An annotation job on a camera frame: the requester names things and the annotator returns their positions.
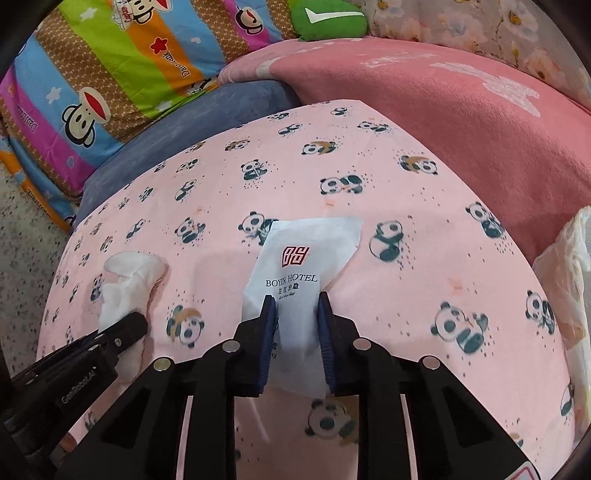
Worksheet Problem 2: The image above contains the blue-grey cushion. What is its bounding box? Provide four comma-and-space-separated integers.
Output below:
76, 80, 301, 222

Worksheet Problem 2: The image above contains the green plush cushion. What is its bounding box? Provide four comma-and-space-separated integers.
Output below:
290, 0, 369, 43

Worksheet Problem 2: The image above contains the white tissue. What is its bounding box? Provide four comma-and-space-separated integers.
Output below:
98, 250, 168, 370

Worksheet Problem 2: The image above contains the floral patterned cloth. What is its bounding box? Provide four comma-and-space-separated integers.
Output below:
360, 0, 591, 114

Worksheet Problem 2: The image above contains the white plastic bag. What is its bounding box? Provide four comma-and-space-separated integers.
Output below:
531, 210, 591, 384

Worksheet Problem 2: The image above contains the pink blanket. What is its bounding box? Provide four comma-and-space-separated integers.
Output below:
217, 37, 591, 264

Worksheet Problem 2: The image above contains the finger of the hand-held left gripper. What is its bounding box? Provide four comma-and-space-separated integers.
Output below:
18, 311, 149, 376

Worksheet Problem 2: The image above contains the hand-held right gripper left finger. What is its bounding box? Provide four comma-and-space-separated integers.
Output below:
54, 294, 280, 480

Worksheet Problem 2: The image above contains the pink panda-print cloth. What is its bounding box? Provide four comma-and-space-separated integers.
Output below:
36, 99, 578, 480

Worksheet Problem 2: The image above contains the colourful striped monkey-print quilt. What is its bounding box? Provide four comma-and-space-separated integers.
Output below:
0, 0, 301, 232

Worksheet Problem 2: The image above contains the white paper packet red logo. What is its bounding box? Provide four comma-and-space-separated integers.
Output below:
240, 217, 363, 398

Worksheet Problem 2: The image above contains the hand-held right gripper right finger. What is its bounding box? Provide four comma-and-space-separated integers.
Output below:
318, 291, 546, 480

